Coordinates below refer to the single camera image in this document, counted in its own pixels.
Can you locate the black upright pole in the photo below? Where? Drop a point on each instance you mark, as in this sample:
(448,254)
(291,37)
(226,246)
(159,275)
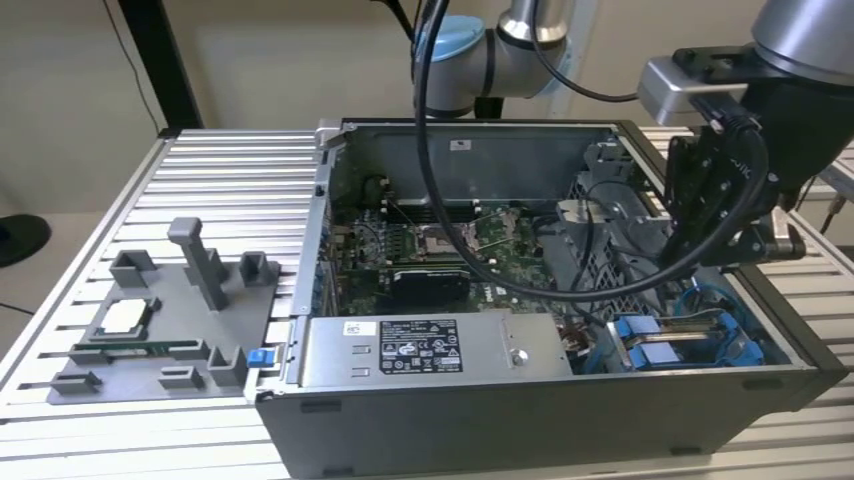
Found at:
(161,65)

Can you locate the grey parts rack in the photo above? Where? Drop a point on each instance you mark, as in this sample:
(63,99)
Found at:
(174,310)

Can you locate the black RAM slot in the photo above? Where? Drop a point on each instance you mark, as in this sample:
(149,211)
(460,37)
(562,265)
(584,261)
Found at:
(421,261)

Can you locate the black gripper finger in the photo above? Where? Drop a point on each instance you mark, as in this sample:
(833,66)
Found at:
(694,175)
(741,247)

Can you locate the green motherboard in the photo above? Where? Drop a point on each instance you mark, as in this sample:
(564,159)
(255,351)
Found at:
(514,250)

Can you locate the silver power supply unit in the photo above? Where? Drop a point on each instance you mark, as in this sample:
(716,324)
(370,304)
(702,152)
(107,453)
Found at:
(334,360)

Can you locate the blue carrier tab of disk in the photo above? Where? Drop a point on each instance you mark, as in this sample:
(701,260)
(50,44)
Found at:
(656,359)

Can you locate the disk bay cage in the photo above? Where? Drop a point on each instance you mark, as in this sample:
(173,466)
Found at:
(616,345)

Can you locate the blue case latch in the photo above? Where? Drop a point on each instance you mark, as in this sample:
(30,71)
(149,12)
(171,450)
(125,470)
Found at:
(259,357)

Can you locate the silver CPU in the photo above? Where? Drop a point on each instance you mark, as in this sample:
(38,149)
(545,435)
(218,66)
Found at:
(126,317)

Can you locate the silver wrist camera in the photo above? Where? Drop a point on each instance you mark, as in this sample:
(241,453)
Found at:
(674,90)

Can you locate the green RAM stick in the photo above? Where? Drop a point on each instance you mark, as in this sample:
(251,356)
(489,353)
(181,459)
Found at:
(154,347)

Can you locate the grey perforated drive cage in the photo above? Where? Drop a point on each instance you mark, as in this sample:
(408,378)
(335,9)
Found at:
(601,270)

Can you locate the black camera bracket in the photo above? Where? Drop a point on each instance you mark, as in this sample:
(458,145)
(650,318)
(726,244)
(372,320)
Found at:
(721,60)

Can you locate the black open PC case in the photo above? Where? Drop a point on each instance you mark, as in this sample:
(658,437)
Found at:
(468,425)

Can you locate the grey plastic case bracket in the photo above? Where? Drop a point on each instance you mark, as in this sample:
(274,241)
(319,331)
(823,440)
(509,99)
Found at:
(604,160)

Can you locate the black round stand base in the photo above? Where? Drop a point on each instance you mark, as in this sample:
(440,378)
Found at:
(21,240)

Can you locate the CPU socket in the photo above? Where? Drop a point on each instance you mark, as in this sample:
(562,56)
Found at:
(430,244)

